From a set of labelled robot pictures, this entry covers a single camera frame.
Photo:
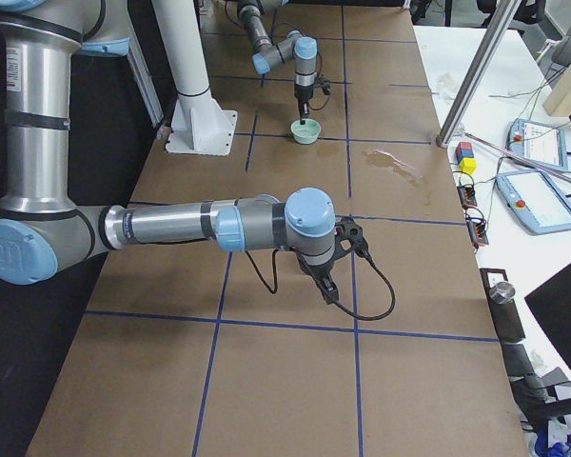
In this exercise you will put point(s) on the far teach pendant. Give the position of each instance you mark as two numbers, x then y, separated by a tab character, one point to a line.
538	142

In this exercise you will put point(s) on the metal cylinder weight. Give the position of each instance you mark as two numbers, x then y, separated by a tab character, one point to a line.
502	293

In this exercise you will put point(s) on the near teach pendant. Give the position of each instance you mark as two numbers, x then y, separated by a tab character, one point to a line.
535	201

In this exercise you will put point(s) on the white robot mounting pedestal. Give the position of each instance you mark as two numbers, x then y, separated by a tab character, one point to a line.
198	125

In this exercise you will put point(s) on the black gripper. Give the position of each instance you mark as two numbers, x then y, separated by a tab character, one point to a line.
304	93
317	270

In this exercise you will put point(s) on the aluminium frame post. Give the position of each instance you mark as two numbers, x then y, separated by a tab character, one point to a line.
493	35

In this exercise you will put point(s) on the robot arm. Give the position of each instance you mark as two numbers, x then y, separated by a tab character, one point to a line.
109	144
296	47

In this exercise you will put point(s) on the red black connector block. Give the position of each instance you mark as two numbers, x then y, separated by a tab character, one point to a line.
467	195

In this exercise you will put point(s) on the teach pendant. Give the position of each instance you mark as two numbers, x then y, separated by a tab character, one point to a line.
538	142
535	201

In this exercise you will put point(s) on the mint green bowl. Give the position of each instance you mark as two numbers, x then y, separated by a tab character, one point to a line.
306	134

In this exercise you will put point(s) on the long metal rod tool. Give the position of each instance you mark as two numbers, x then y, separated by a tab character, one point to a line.
520	159

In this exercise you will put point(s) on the black monitor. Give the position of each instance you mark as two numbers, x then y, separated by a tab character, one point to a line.
550	304

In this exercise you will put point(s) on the red blue yellow blocks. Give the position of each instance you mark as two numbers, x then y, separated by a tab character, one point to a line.
465	157

